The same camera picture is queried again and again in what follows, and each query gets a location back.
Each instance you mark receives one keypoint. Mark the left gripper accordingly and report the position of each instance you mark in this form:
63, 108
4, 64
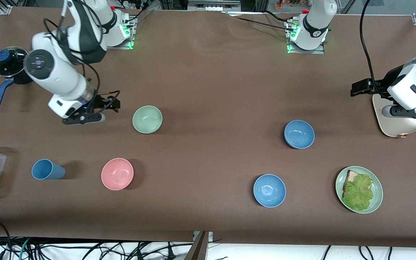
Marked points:
378, 87

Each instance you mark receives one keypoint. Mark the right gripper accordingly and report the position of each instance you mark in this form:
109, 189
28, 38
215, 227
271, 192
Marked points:
101, 102

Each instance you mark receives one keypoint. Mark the pink bowl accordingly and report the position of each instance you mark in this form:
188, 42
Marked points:
117, 174

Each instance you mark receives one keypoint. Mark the bread slice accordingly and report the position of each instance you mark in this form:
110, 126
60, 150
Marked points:
350, 177

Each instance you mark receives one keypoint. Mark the green lettuce leaf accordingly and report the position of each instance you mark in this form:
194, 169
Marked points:
359, 195

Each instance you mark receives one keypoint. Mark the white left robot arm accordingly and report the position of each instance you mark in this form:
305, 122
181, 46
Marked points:
314, 25

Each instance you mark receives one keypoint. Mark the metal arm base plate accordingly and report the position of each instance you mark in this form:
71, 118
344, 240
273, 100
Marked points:
307, 51
130, 36

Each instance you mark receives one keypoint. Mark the blue cup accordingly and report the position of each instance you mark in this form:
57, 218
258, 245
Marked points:
47, 169

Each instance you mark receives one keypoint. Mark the grey power strip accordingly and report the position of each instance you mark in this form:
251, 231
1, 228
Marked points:
213, 5

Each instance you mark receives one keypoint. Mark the blue bowl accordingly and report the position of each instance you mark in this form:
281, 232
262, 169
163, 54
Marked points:
299, 134
269, 190

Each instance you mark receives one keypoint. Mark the glass lid blue knob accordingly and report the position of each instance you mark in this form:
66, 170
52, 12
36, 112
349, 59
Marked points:
7, 61

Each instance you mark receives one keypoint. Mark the cream toaster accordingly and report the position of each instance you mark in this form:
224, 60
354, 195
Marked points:
397, 126

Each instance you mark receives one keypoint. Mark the light green plate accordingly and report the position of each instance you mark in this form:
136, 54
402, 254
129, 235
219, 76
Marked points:
377, 195

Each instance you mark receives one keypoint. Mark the light green bowl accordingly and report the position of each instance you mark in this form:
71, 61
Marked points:
147, 120

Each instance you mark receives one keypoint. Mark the brown table cover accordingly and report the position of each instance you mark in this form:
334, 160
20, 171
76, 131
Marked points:
208, 79

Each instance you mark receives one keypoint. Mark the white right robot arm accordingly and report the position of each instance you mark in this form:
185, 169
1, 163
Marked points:
60, 77

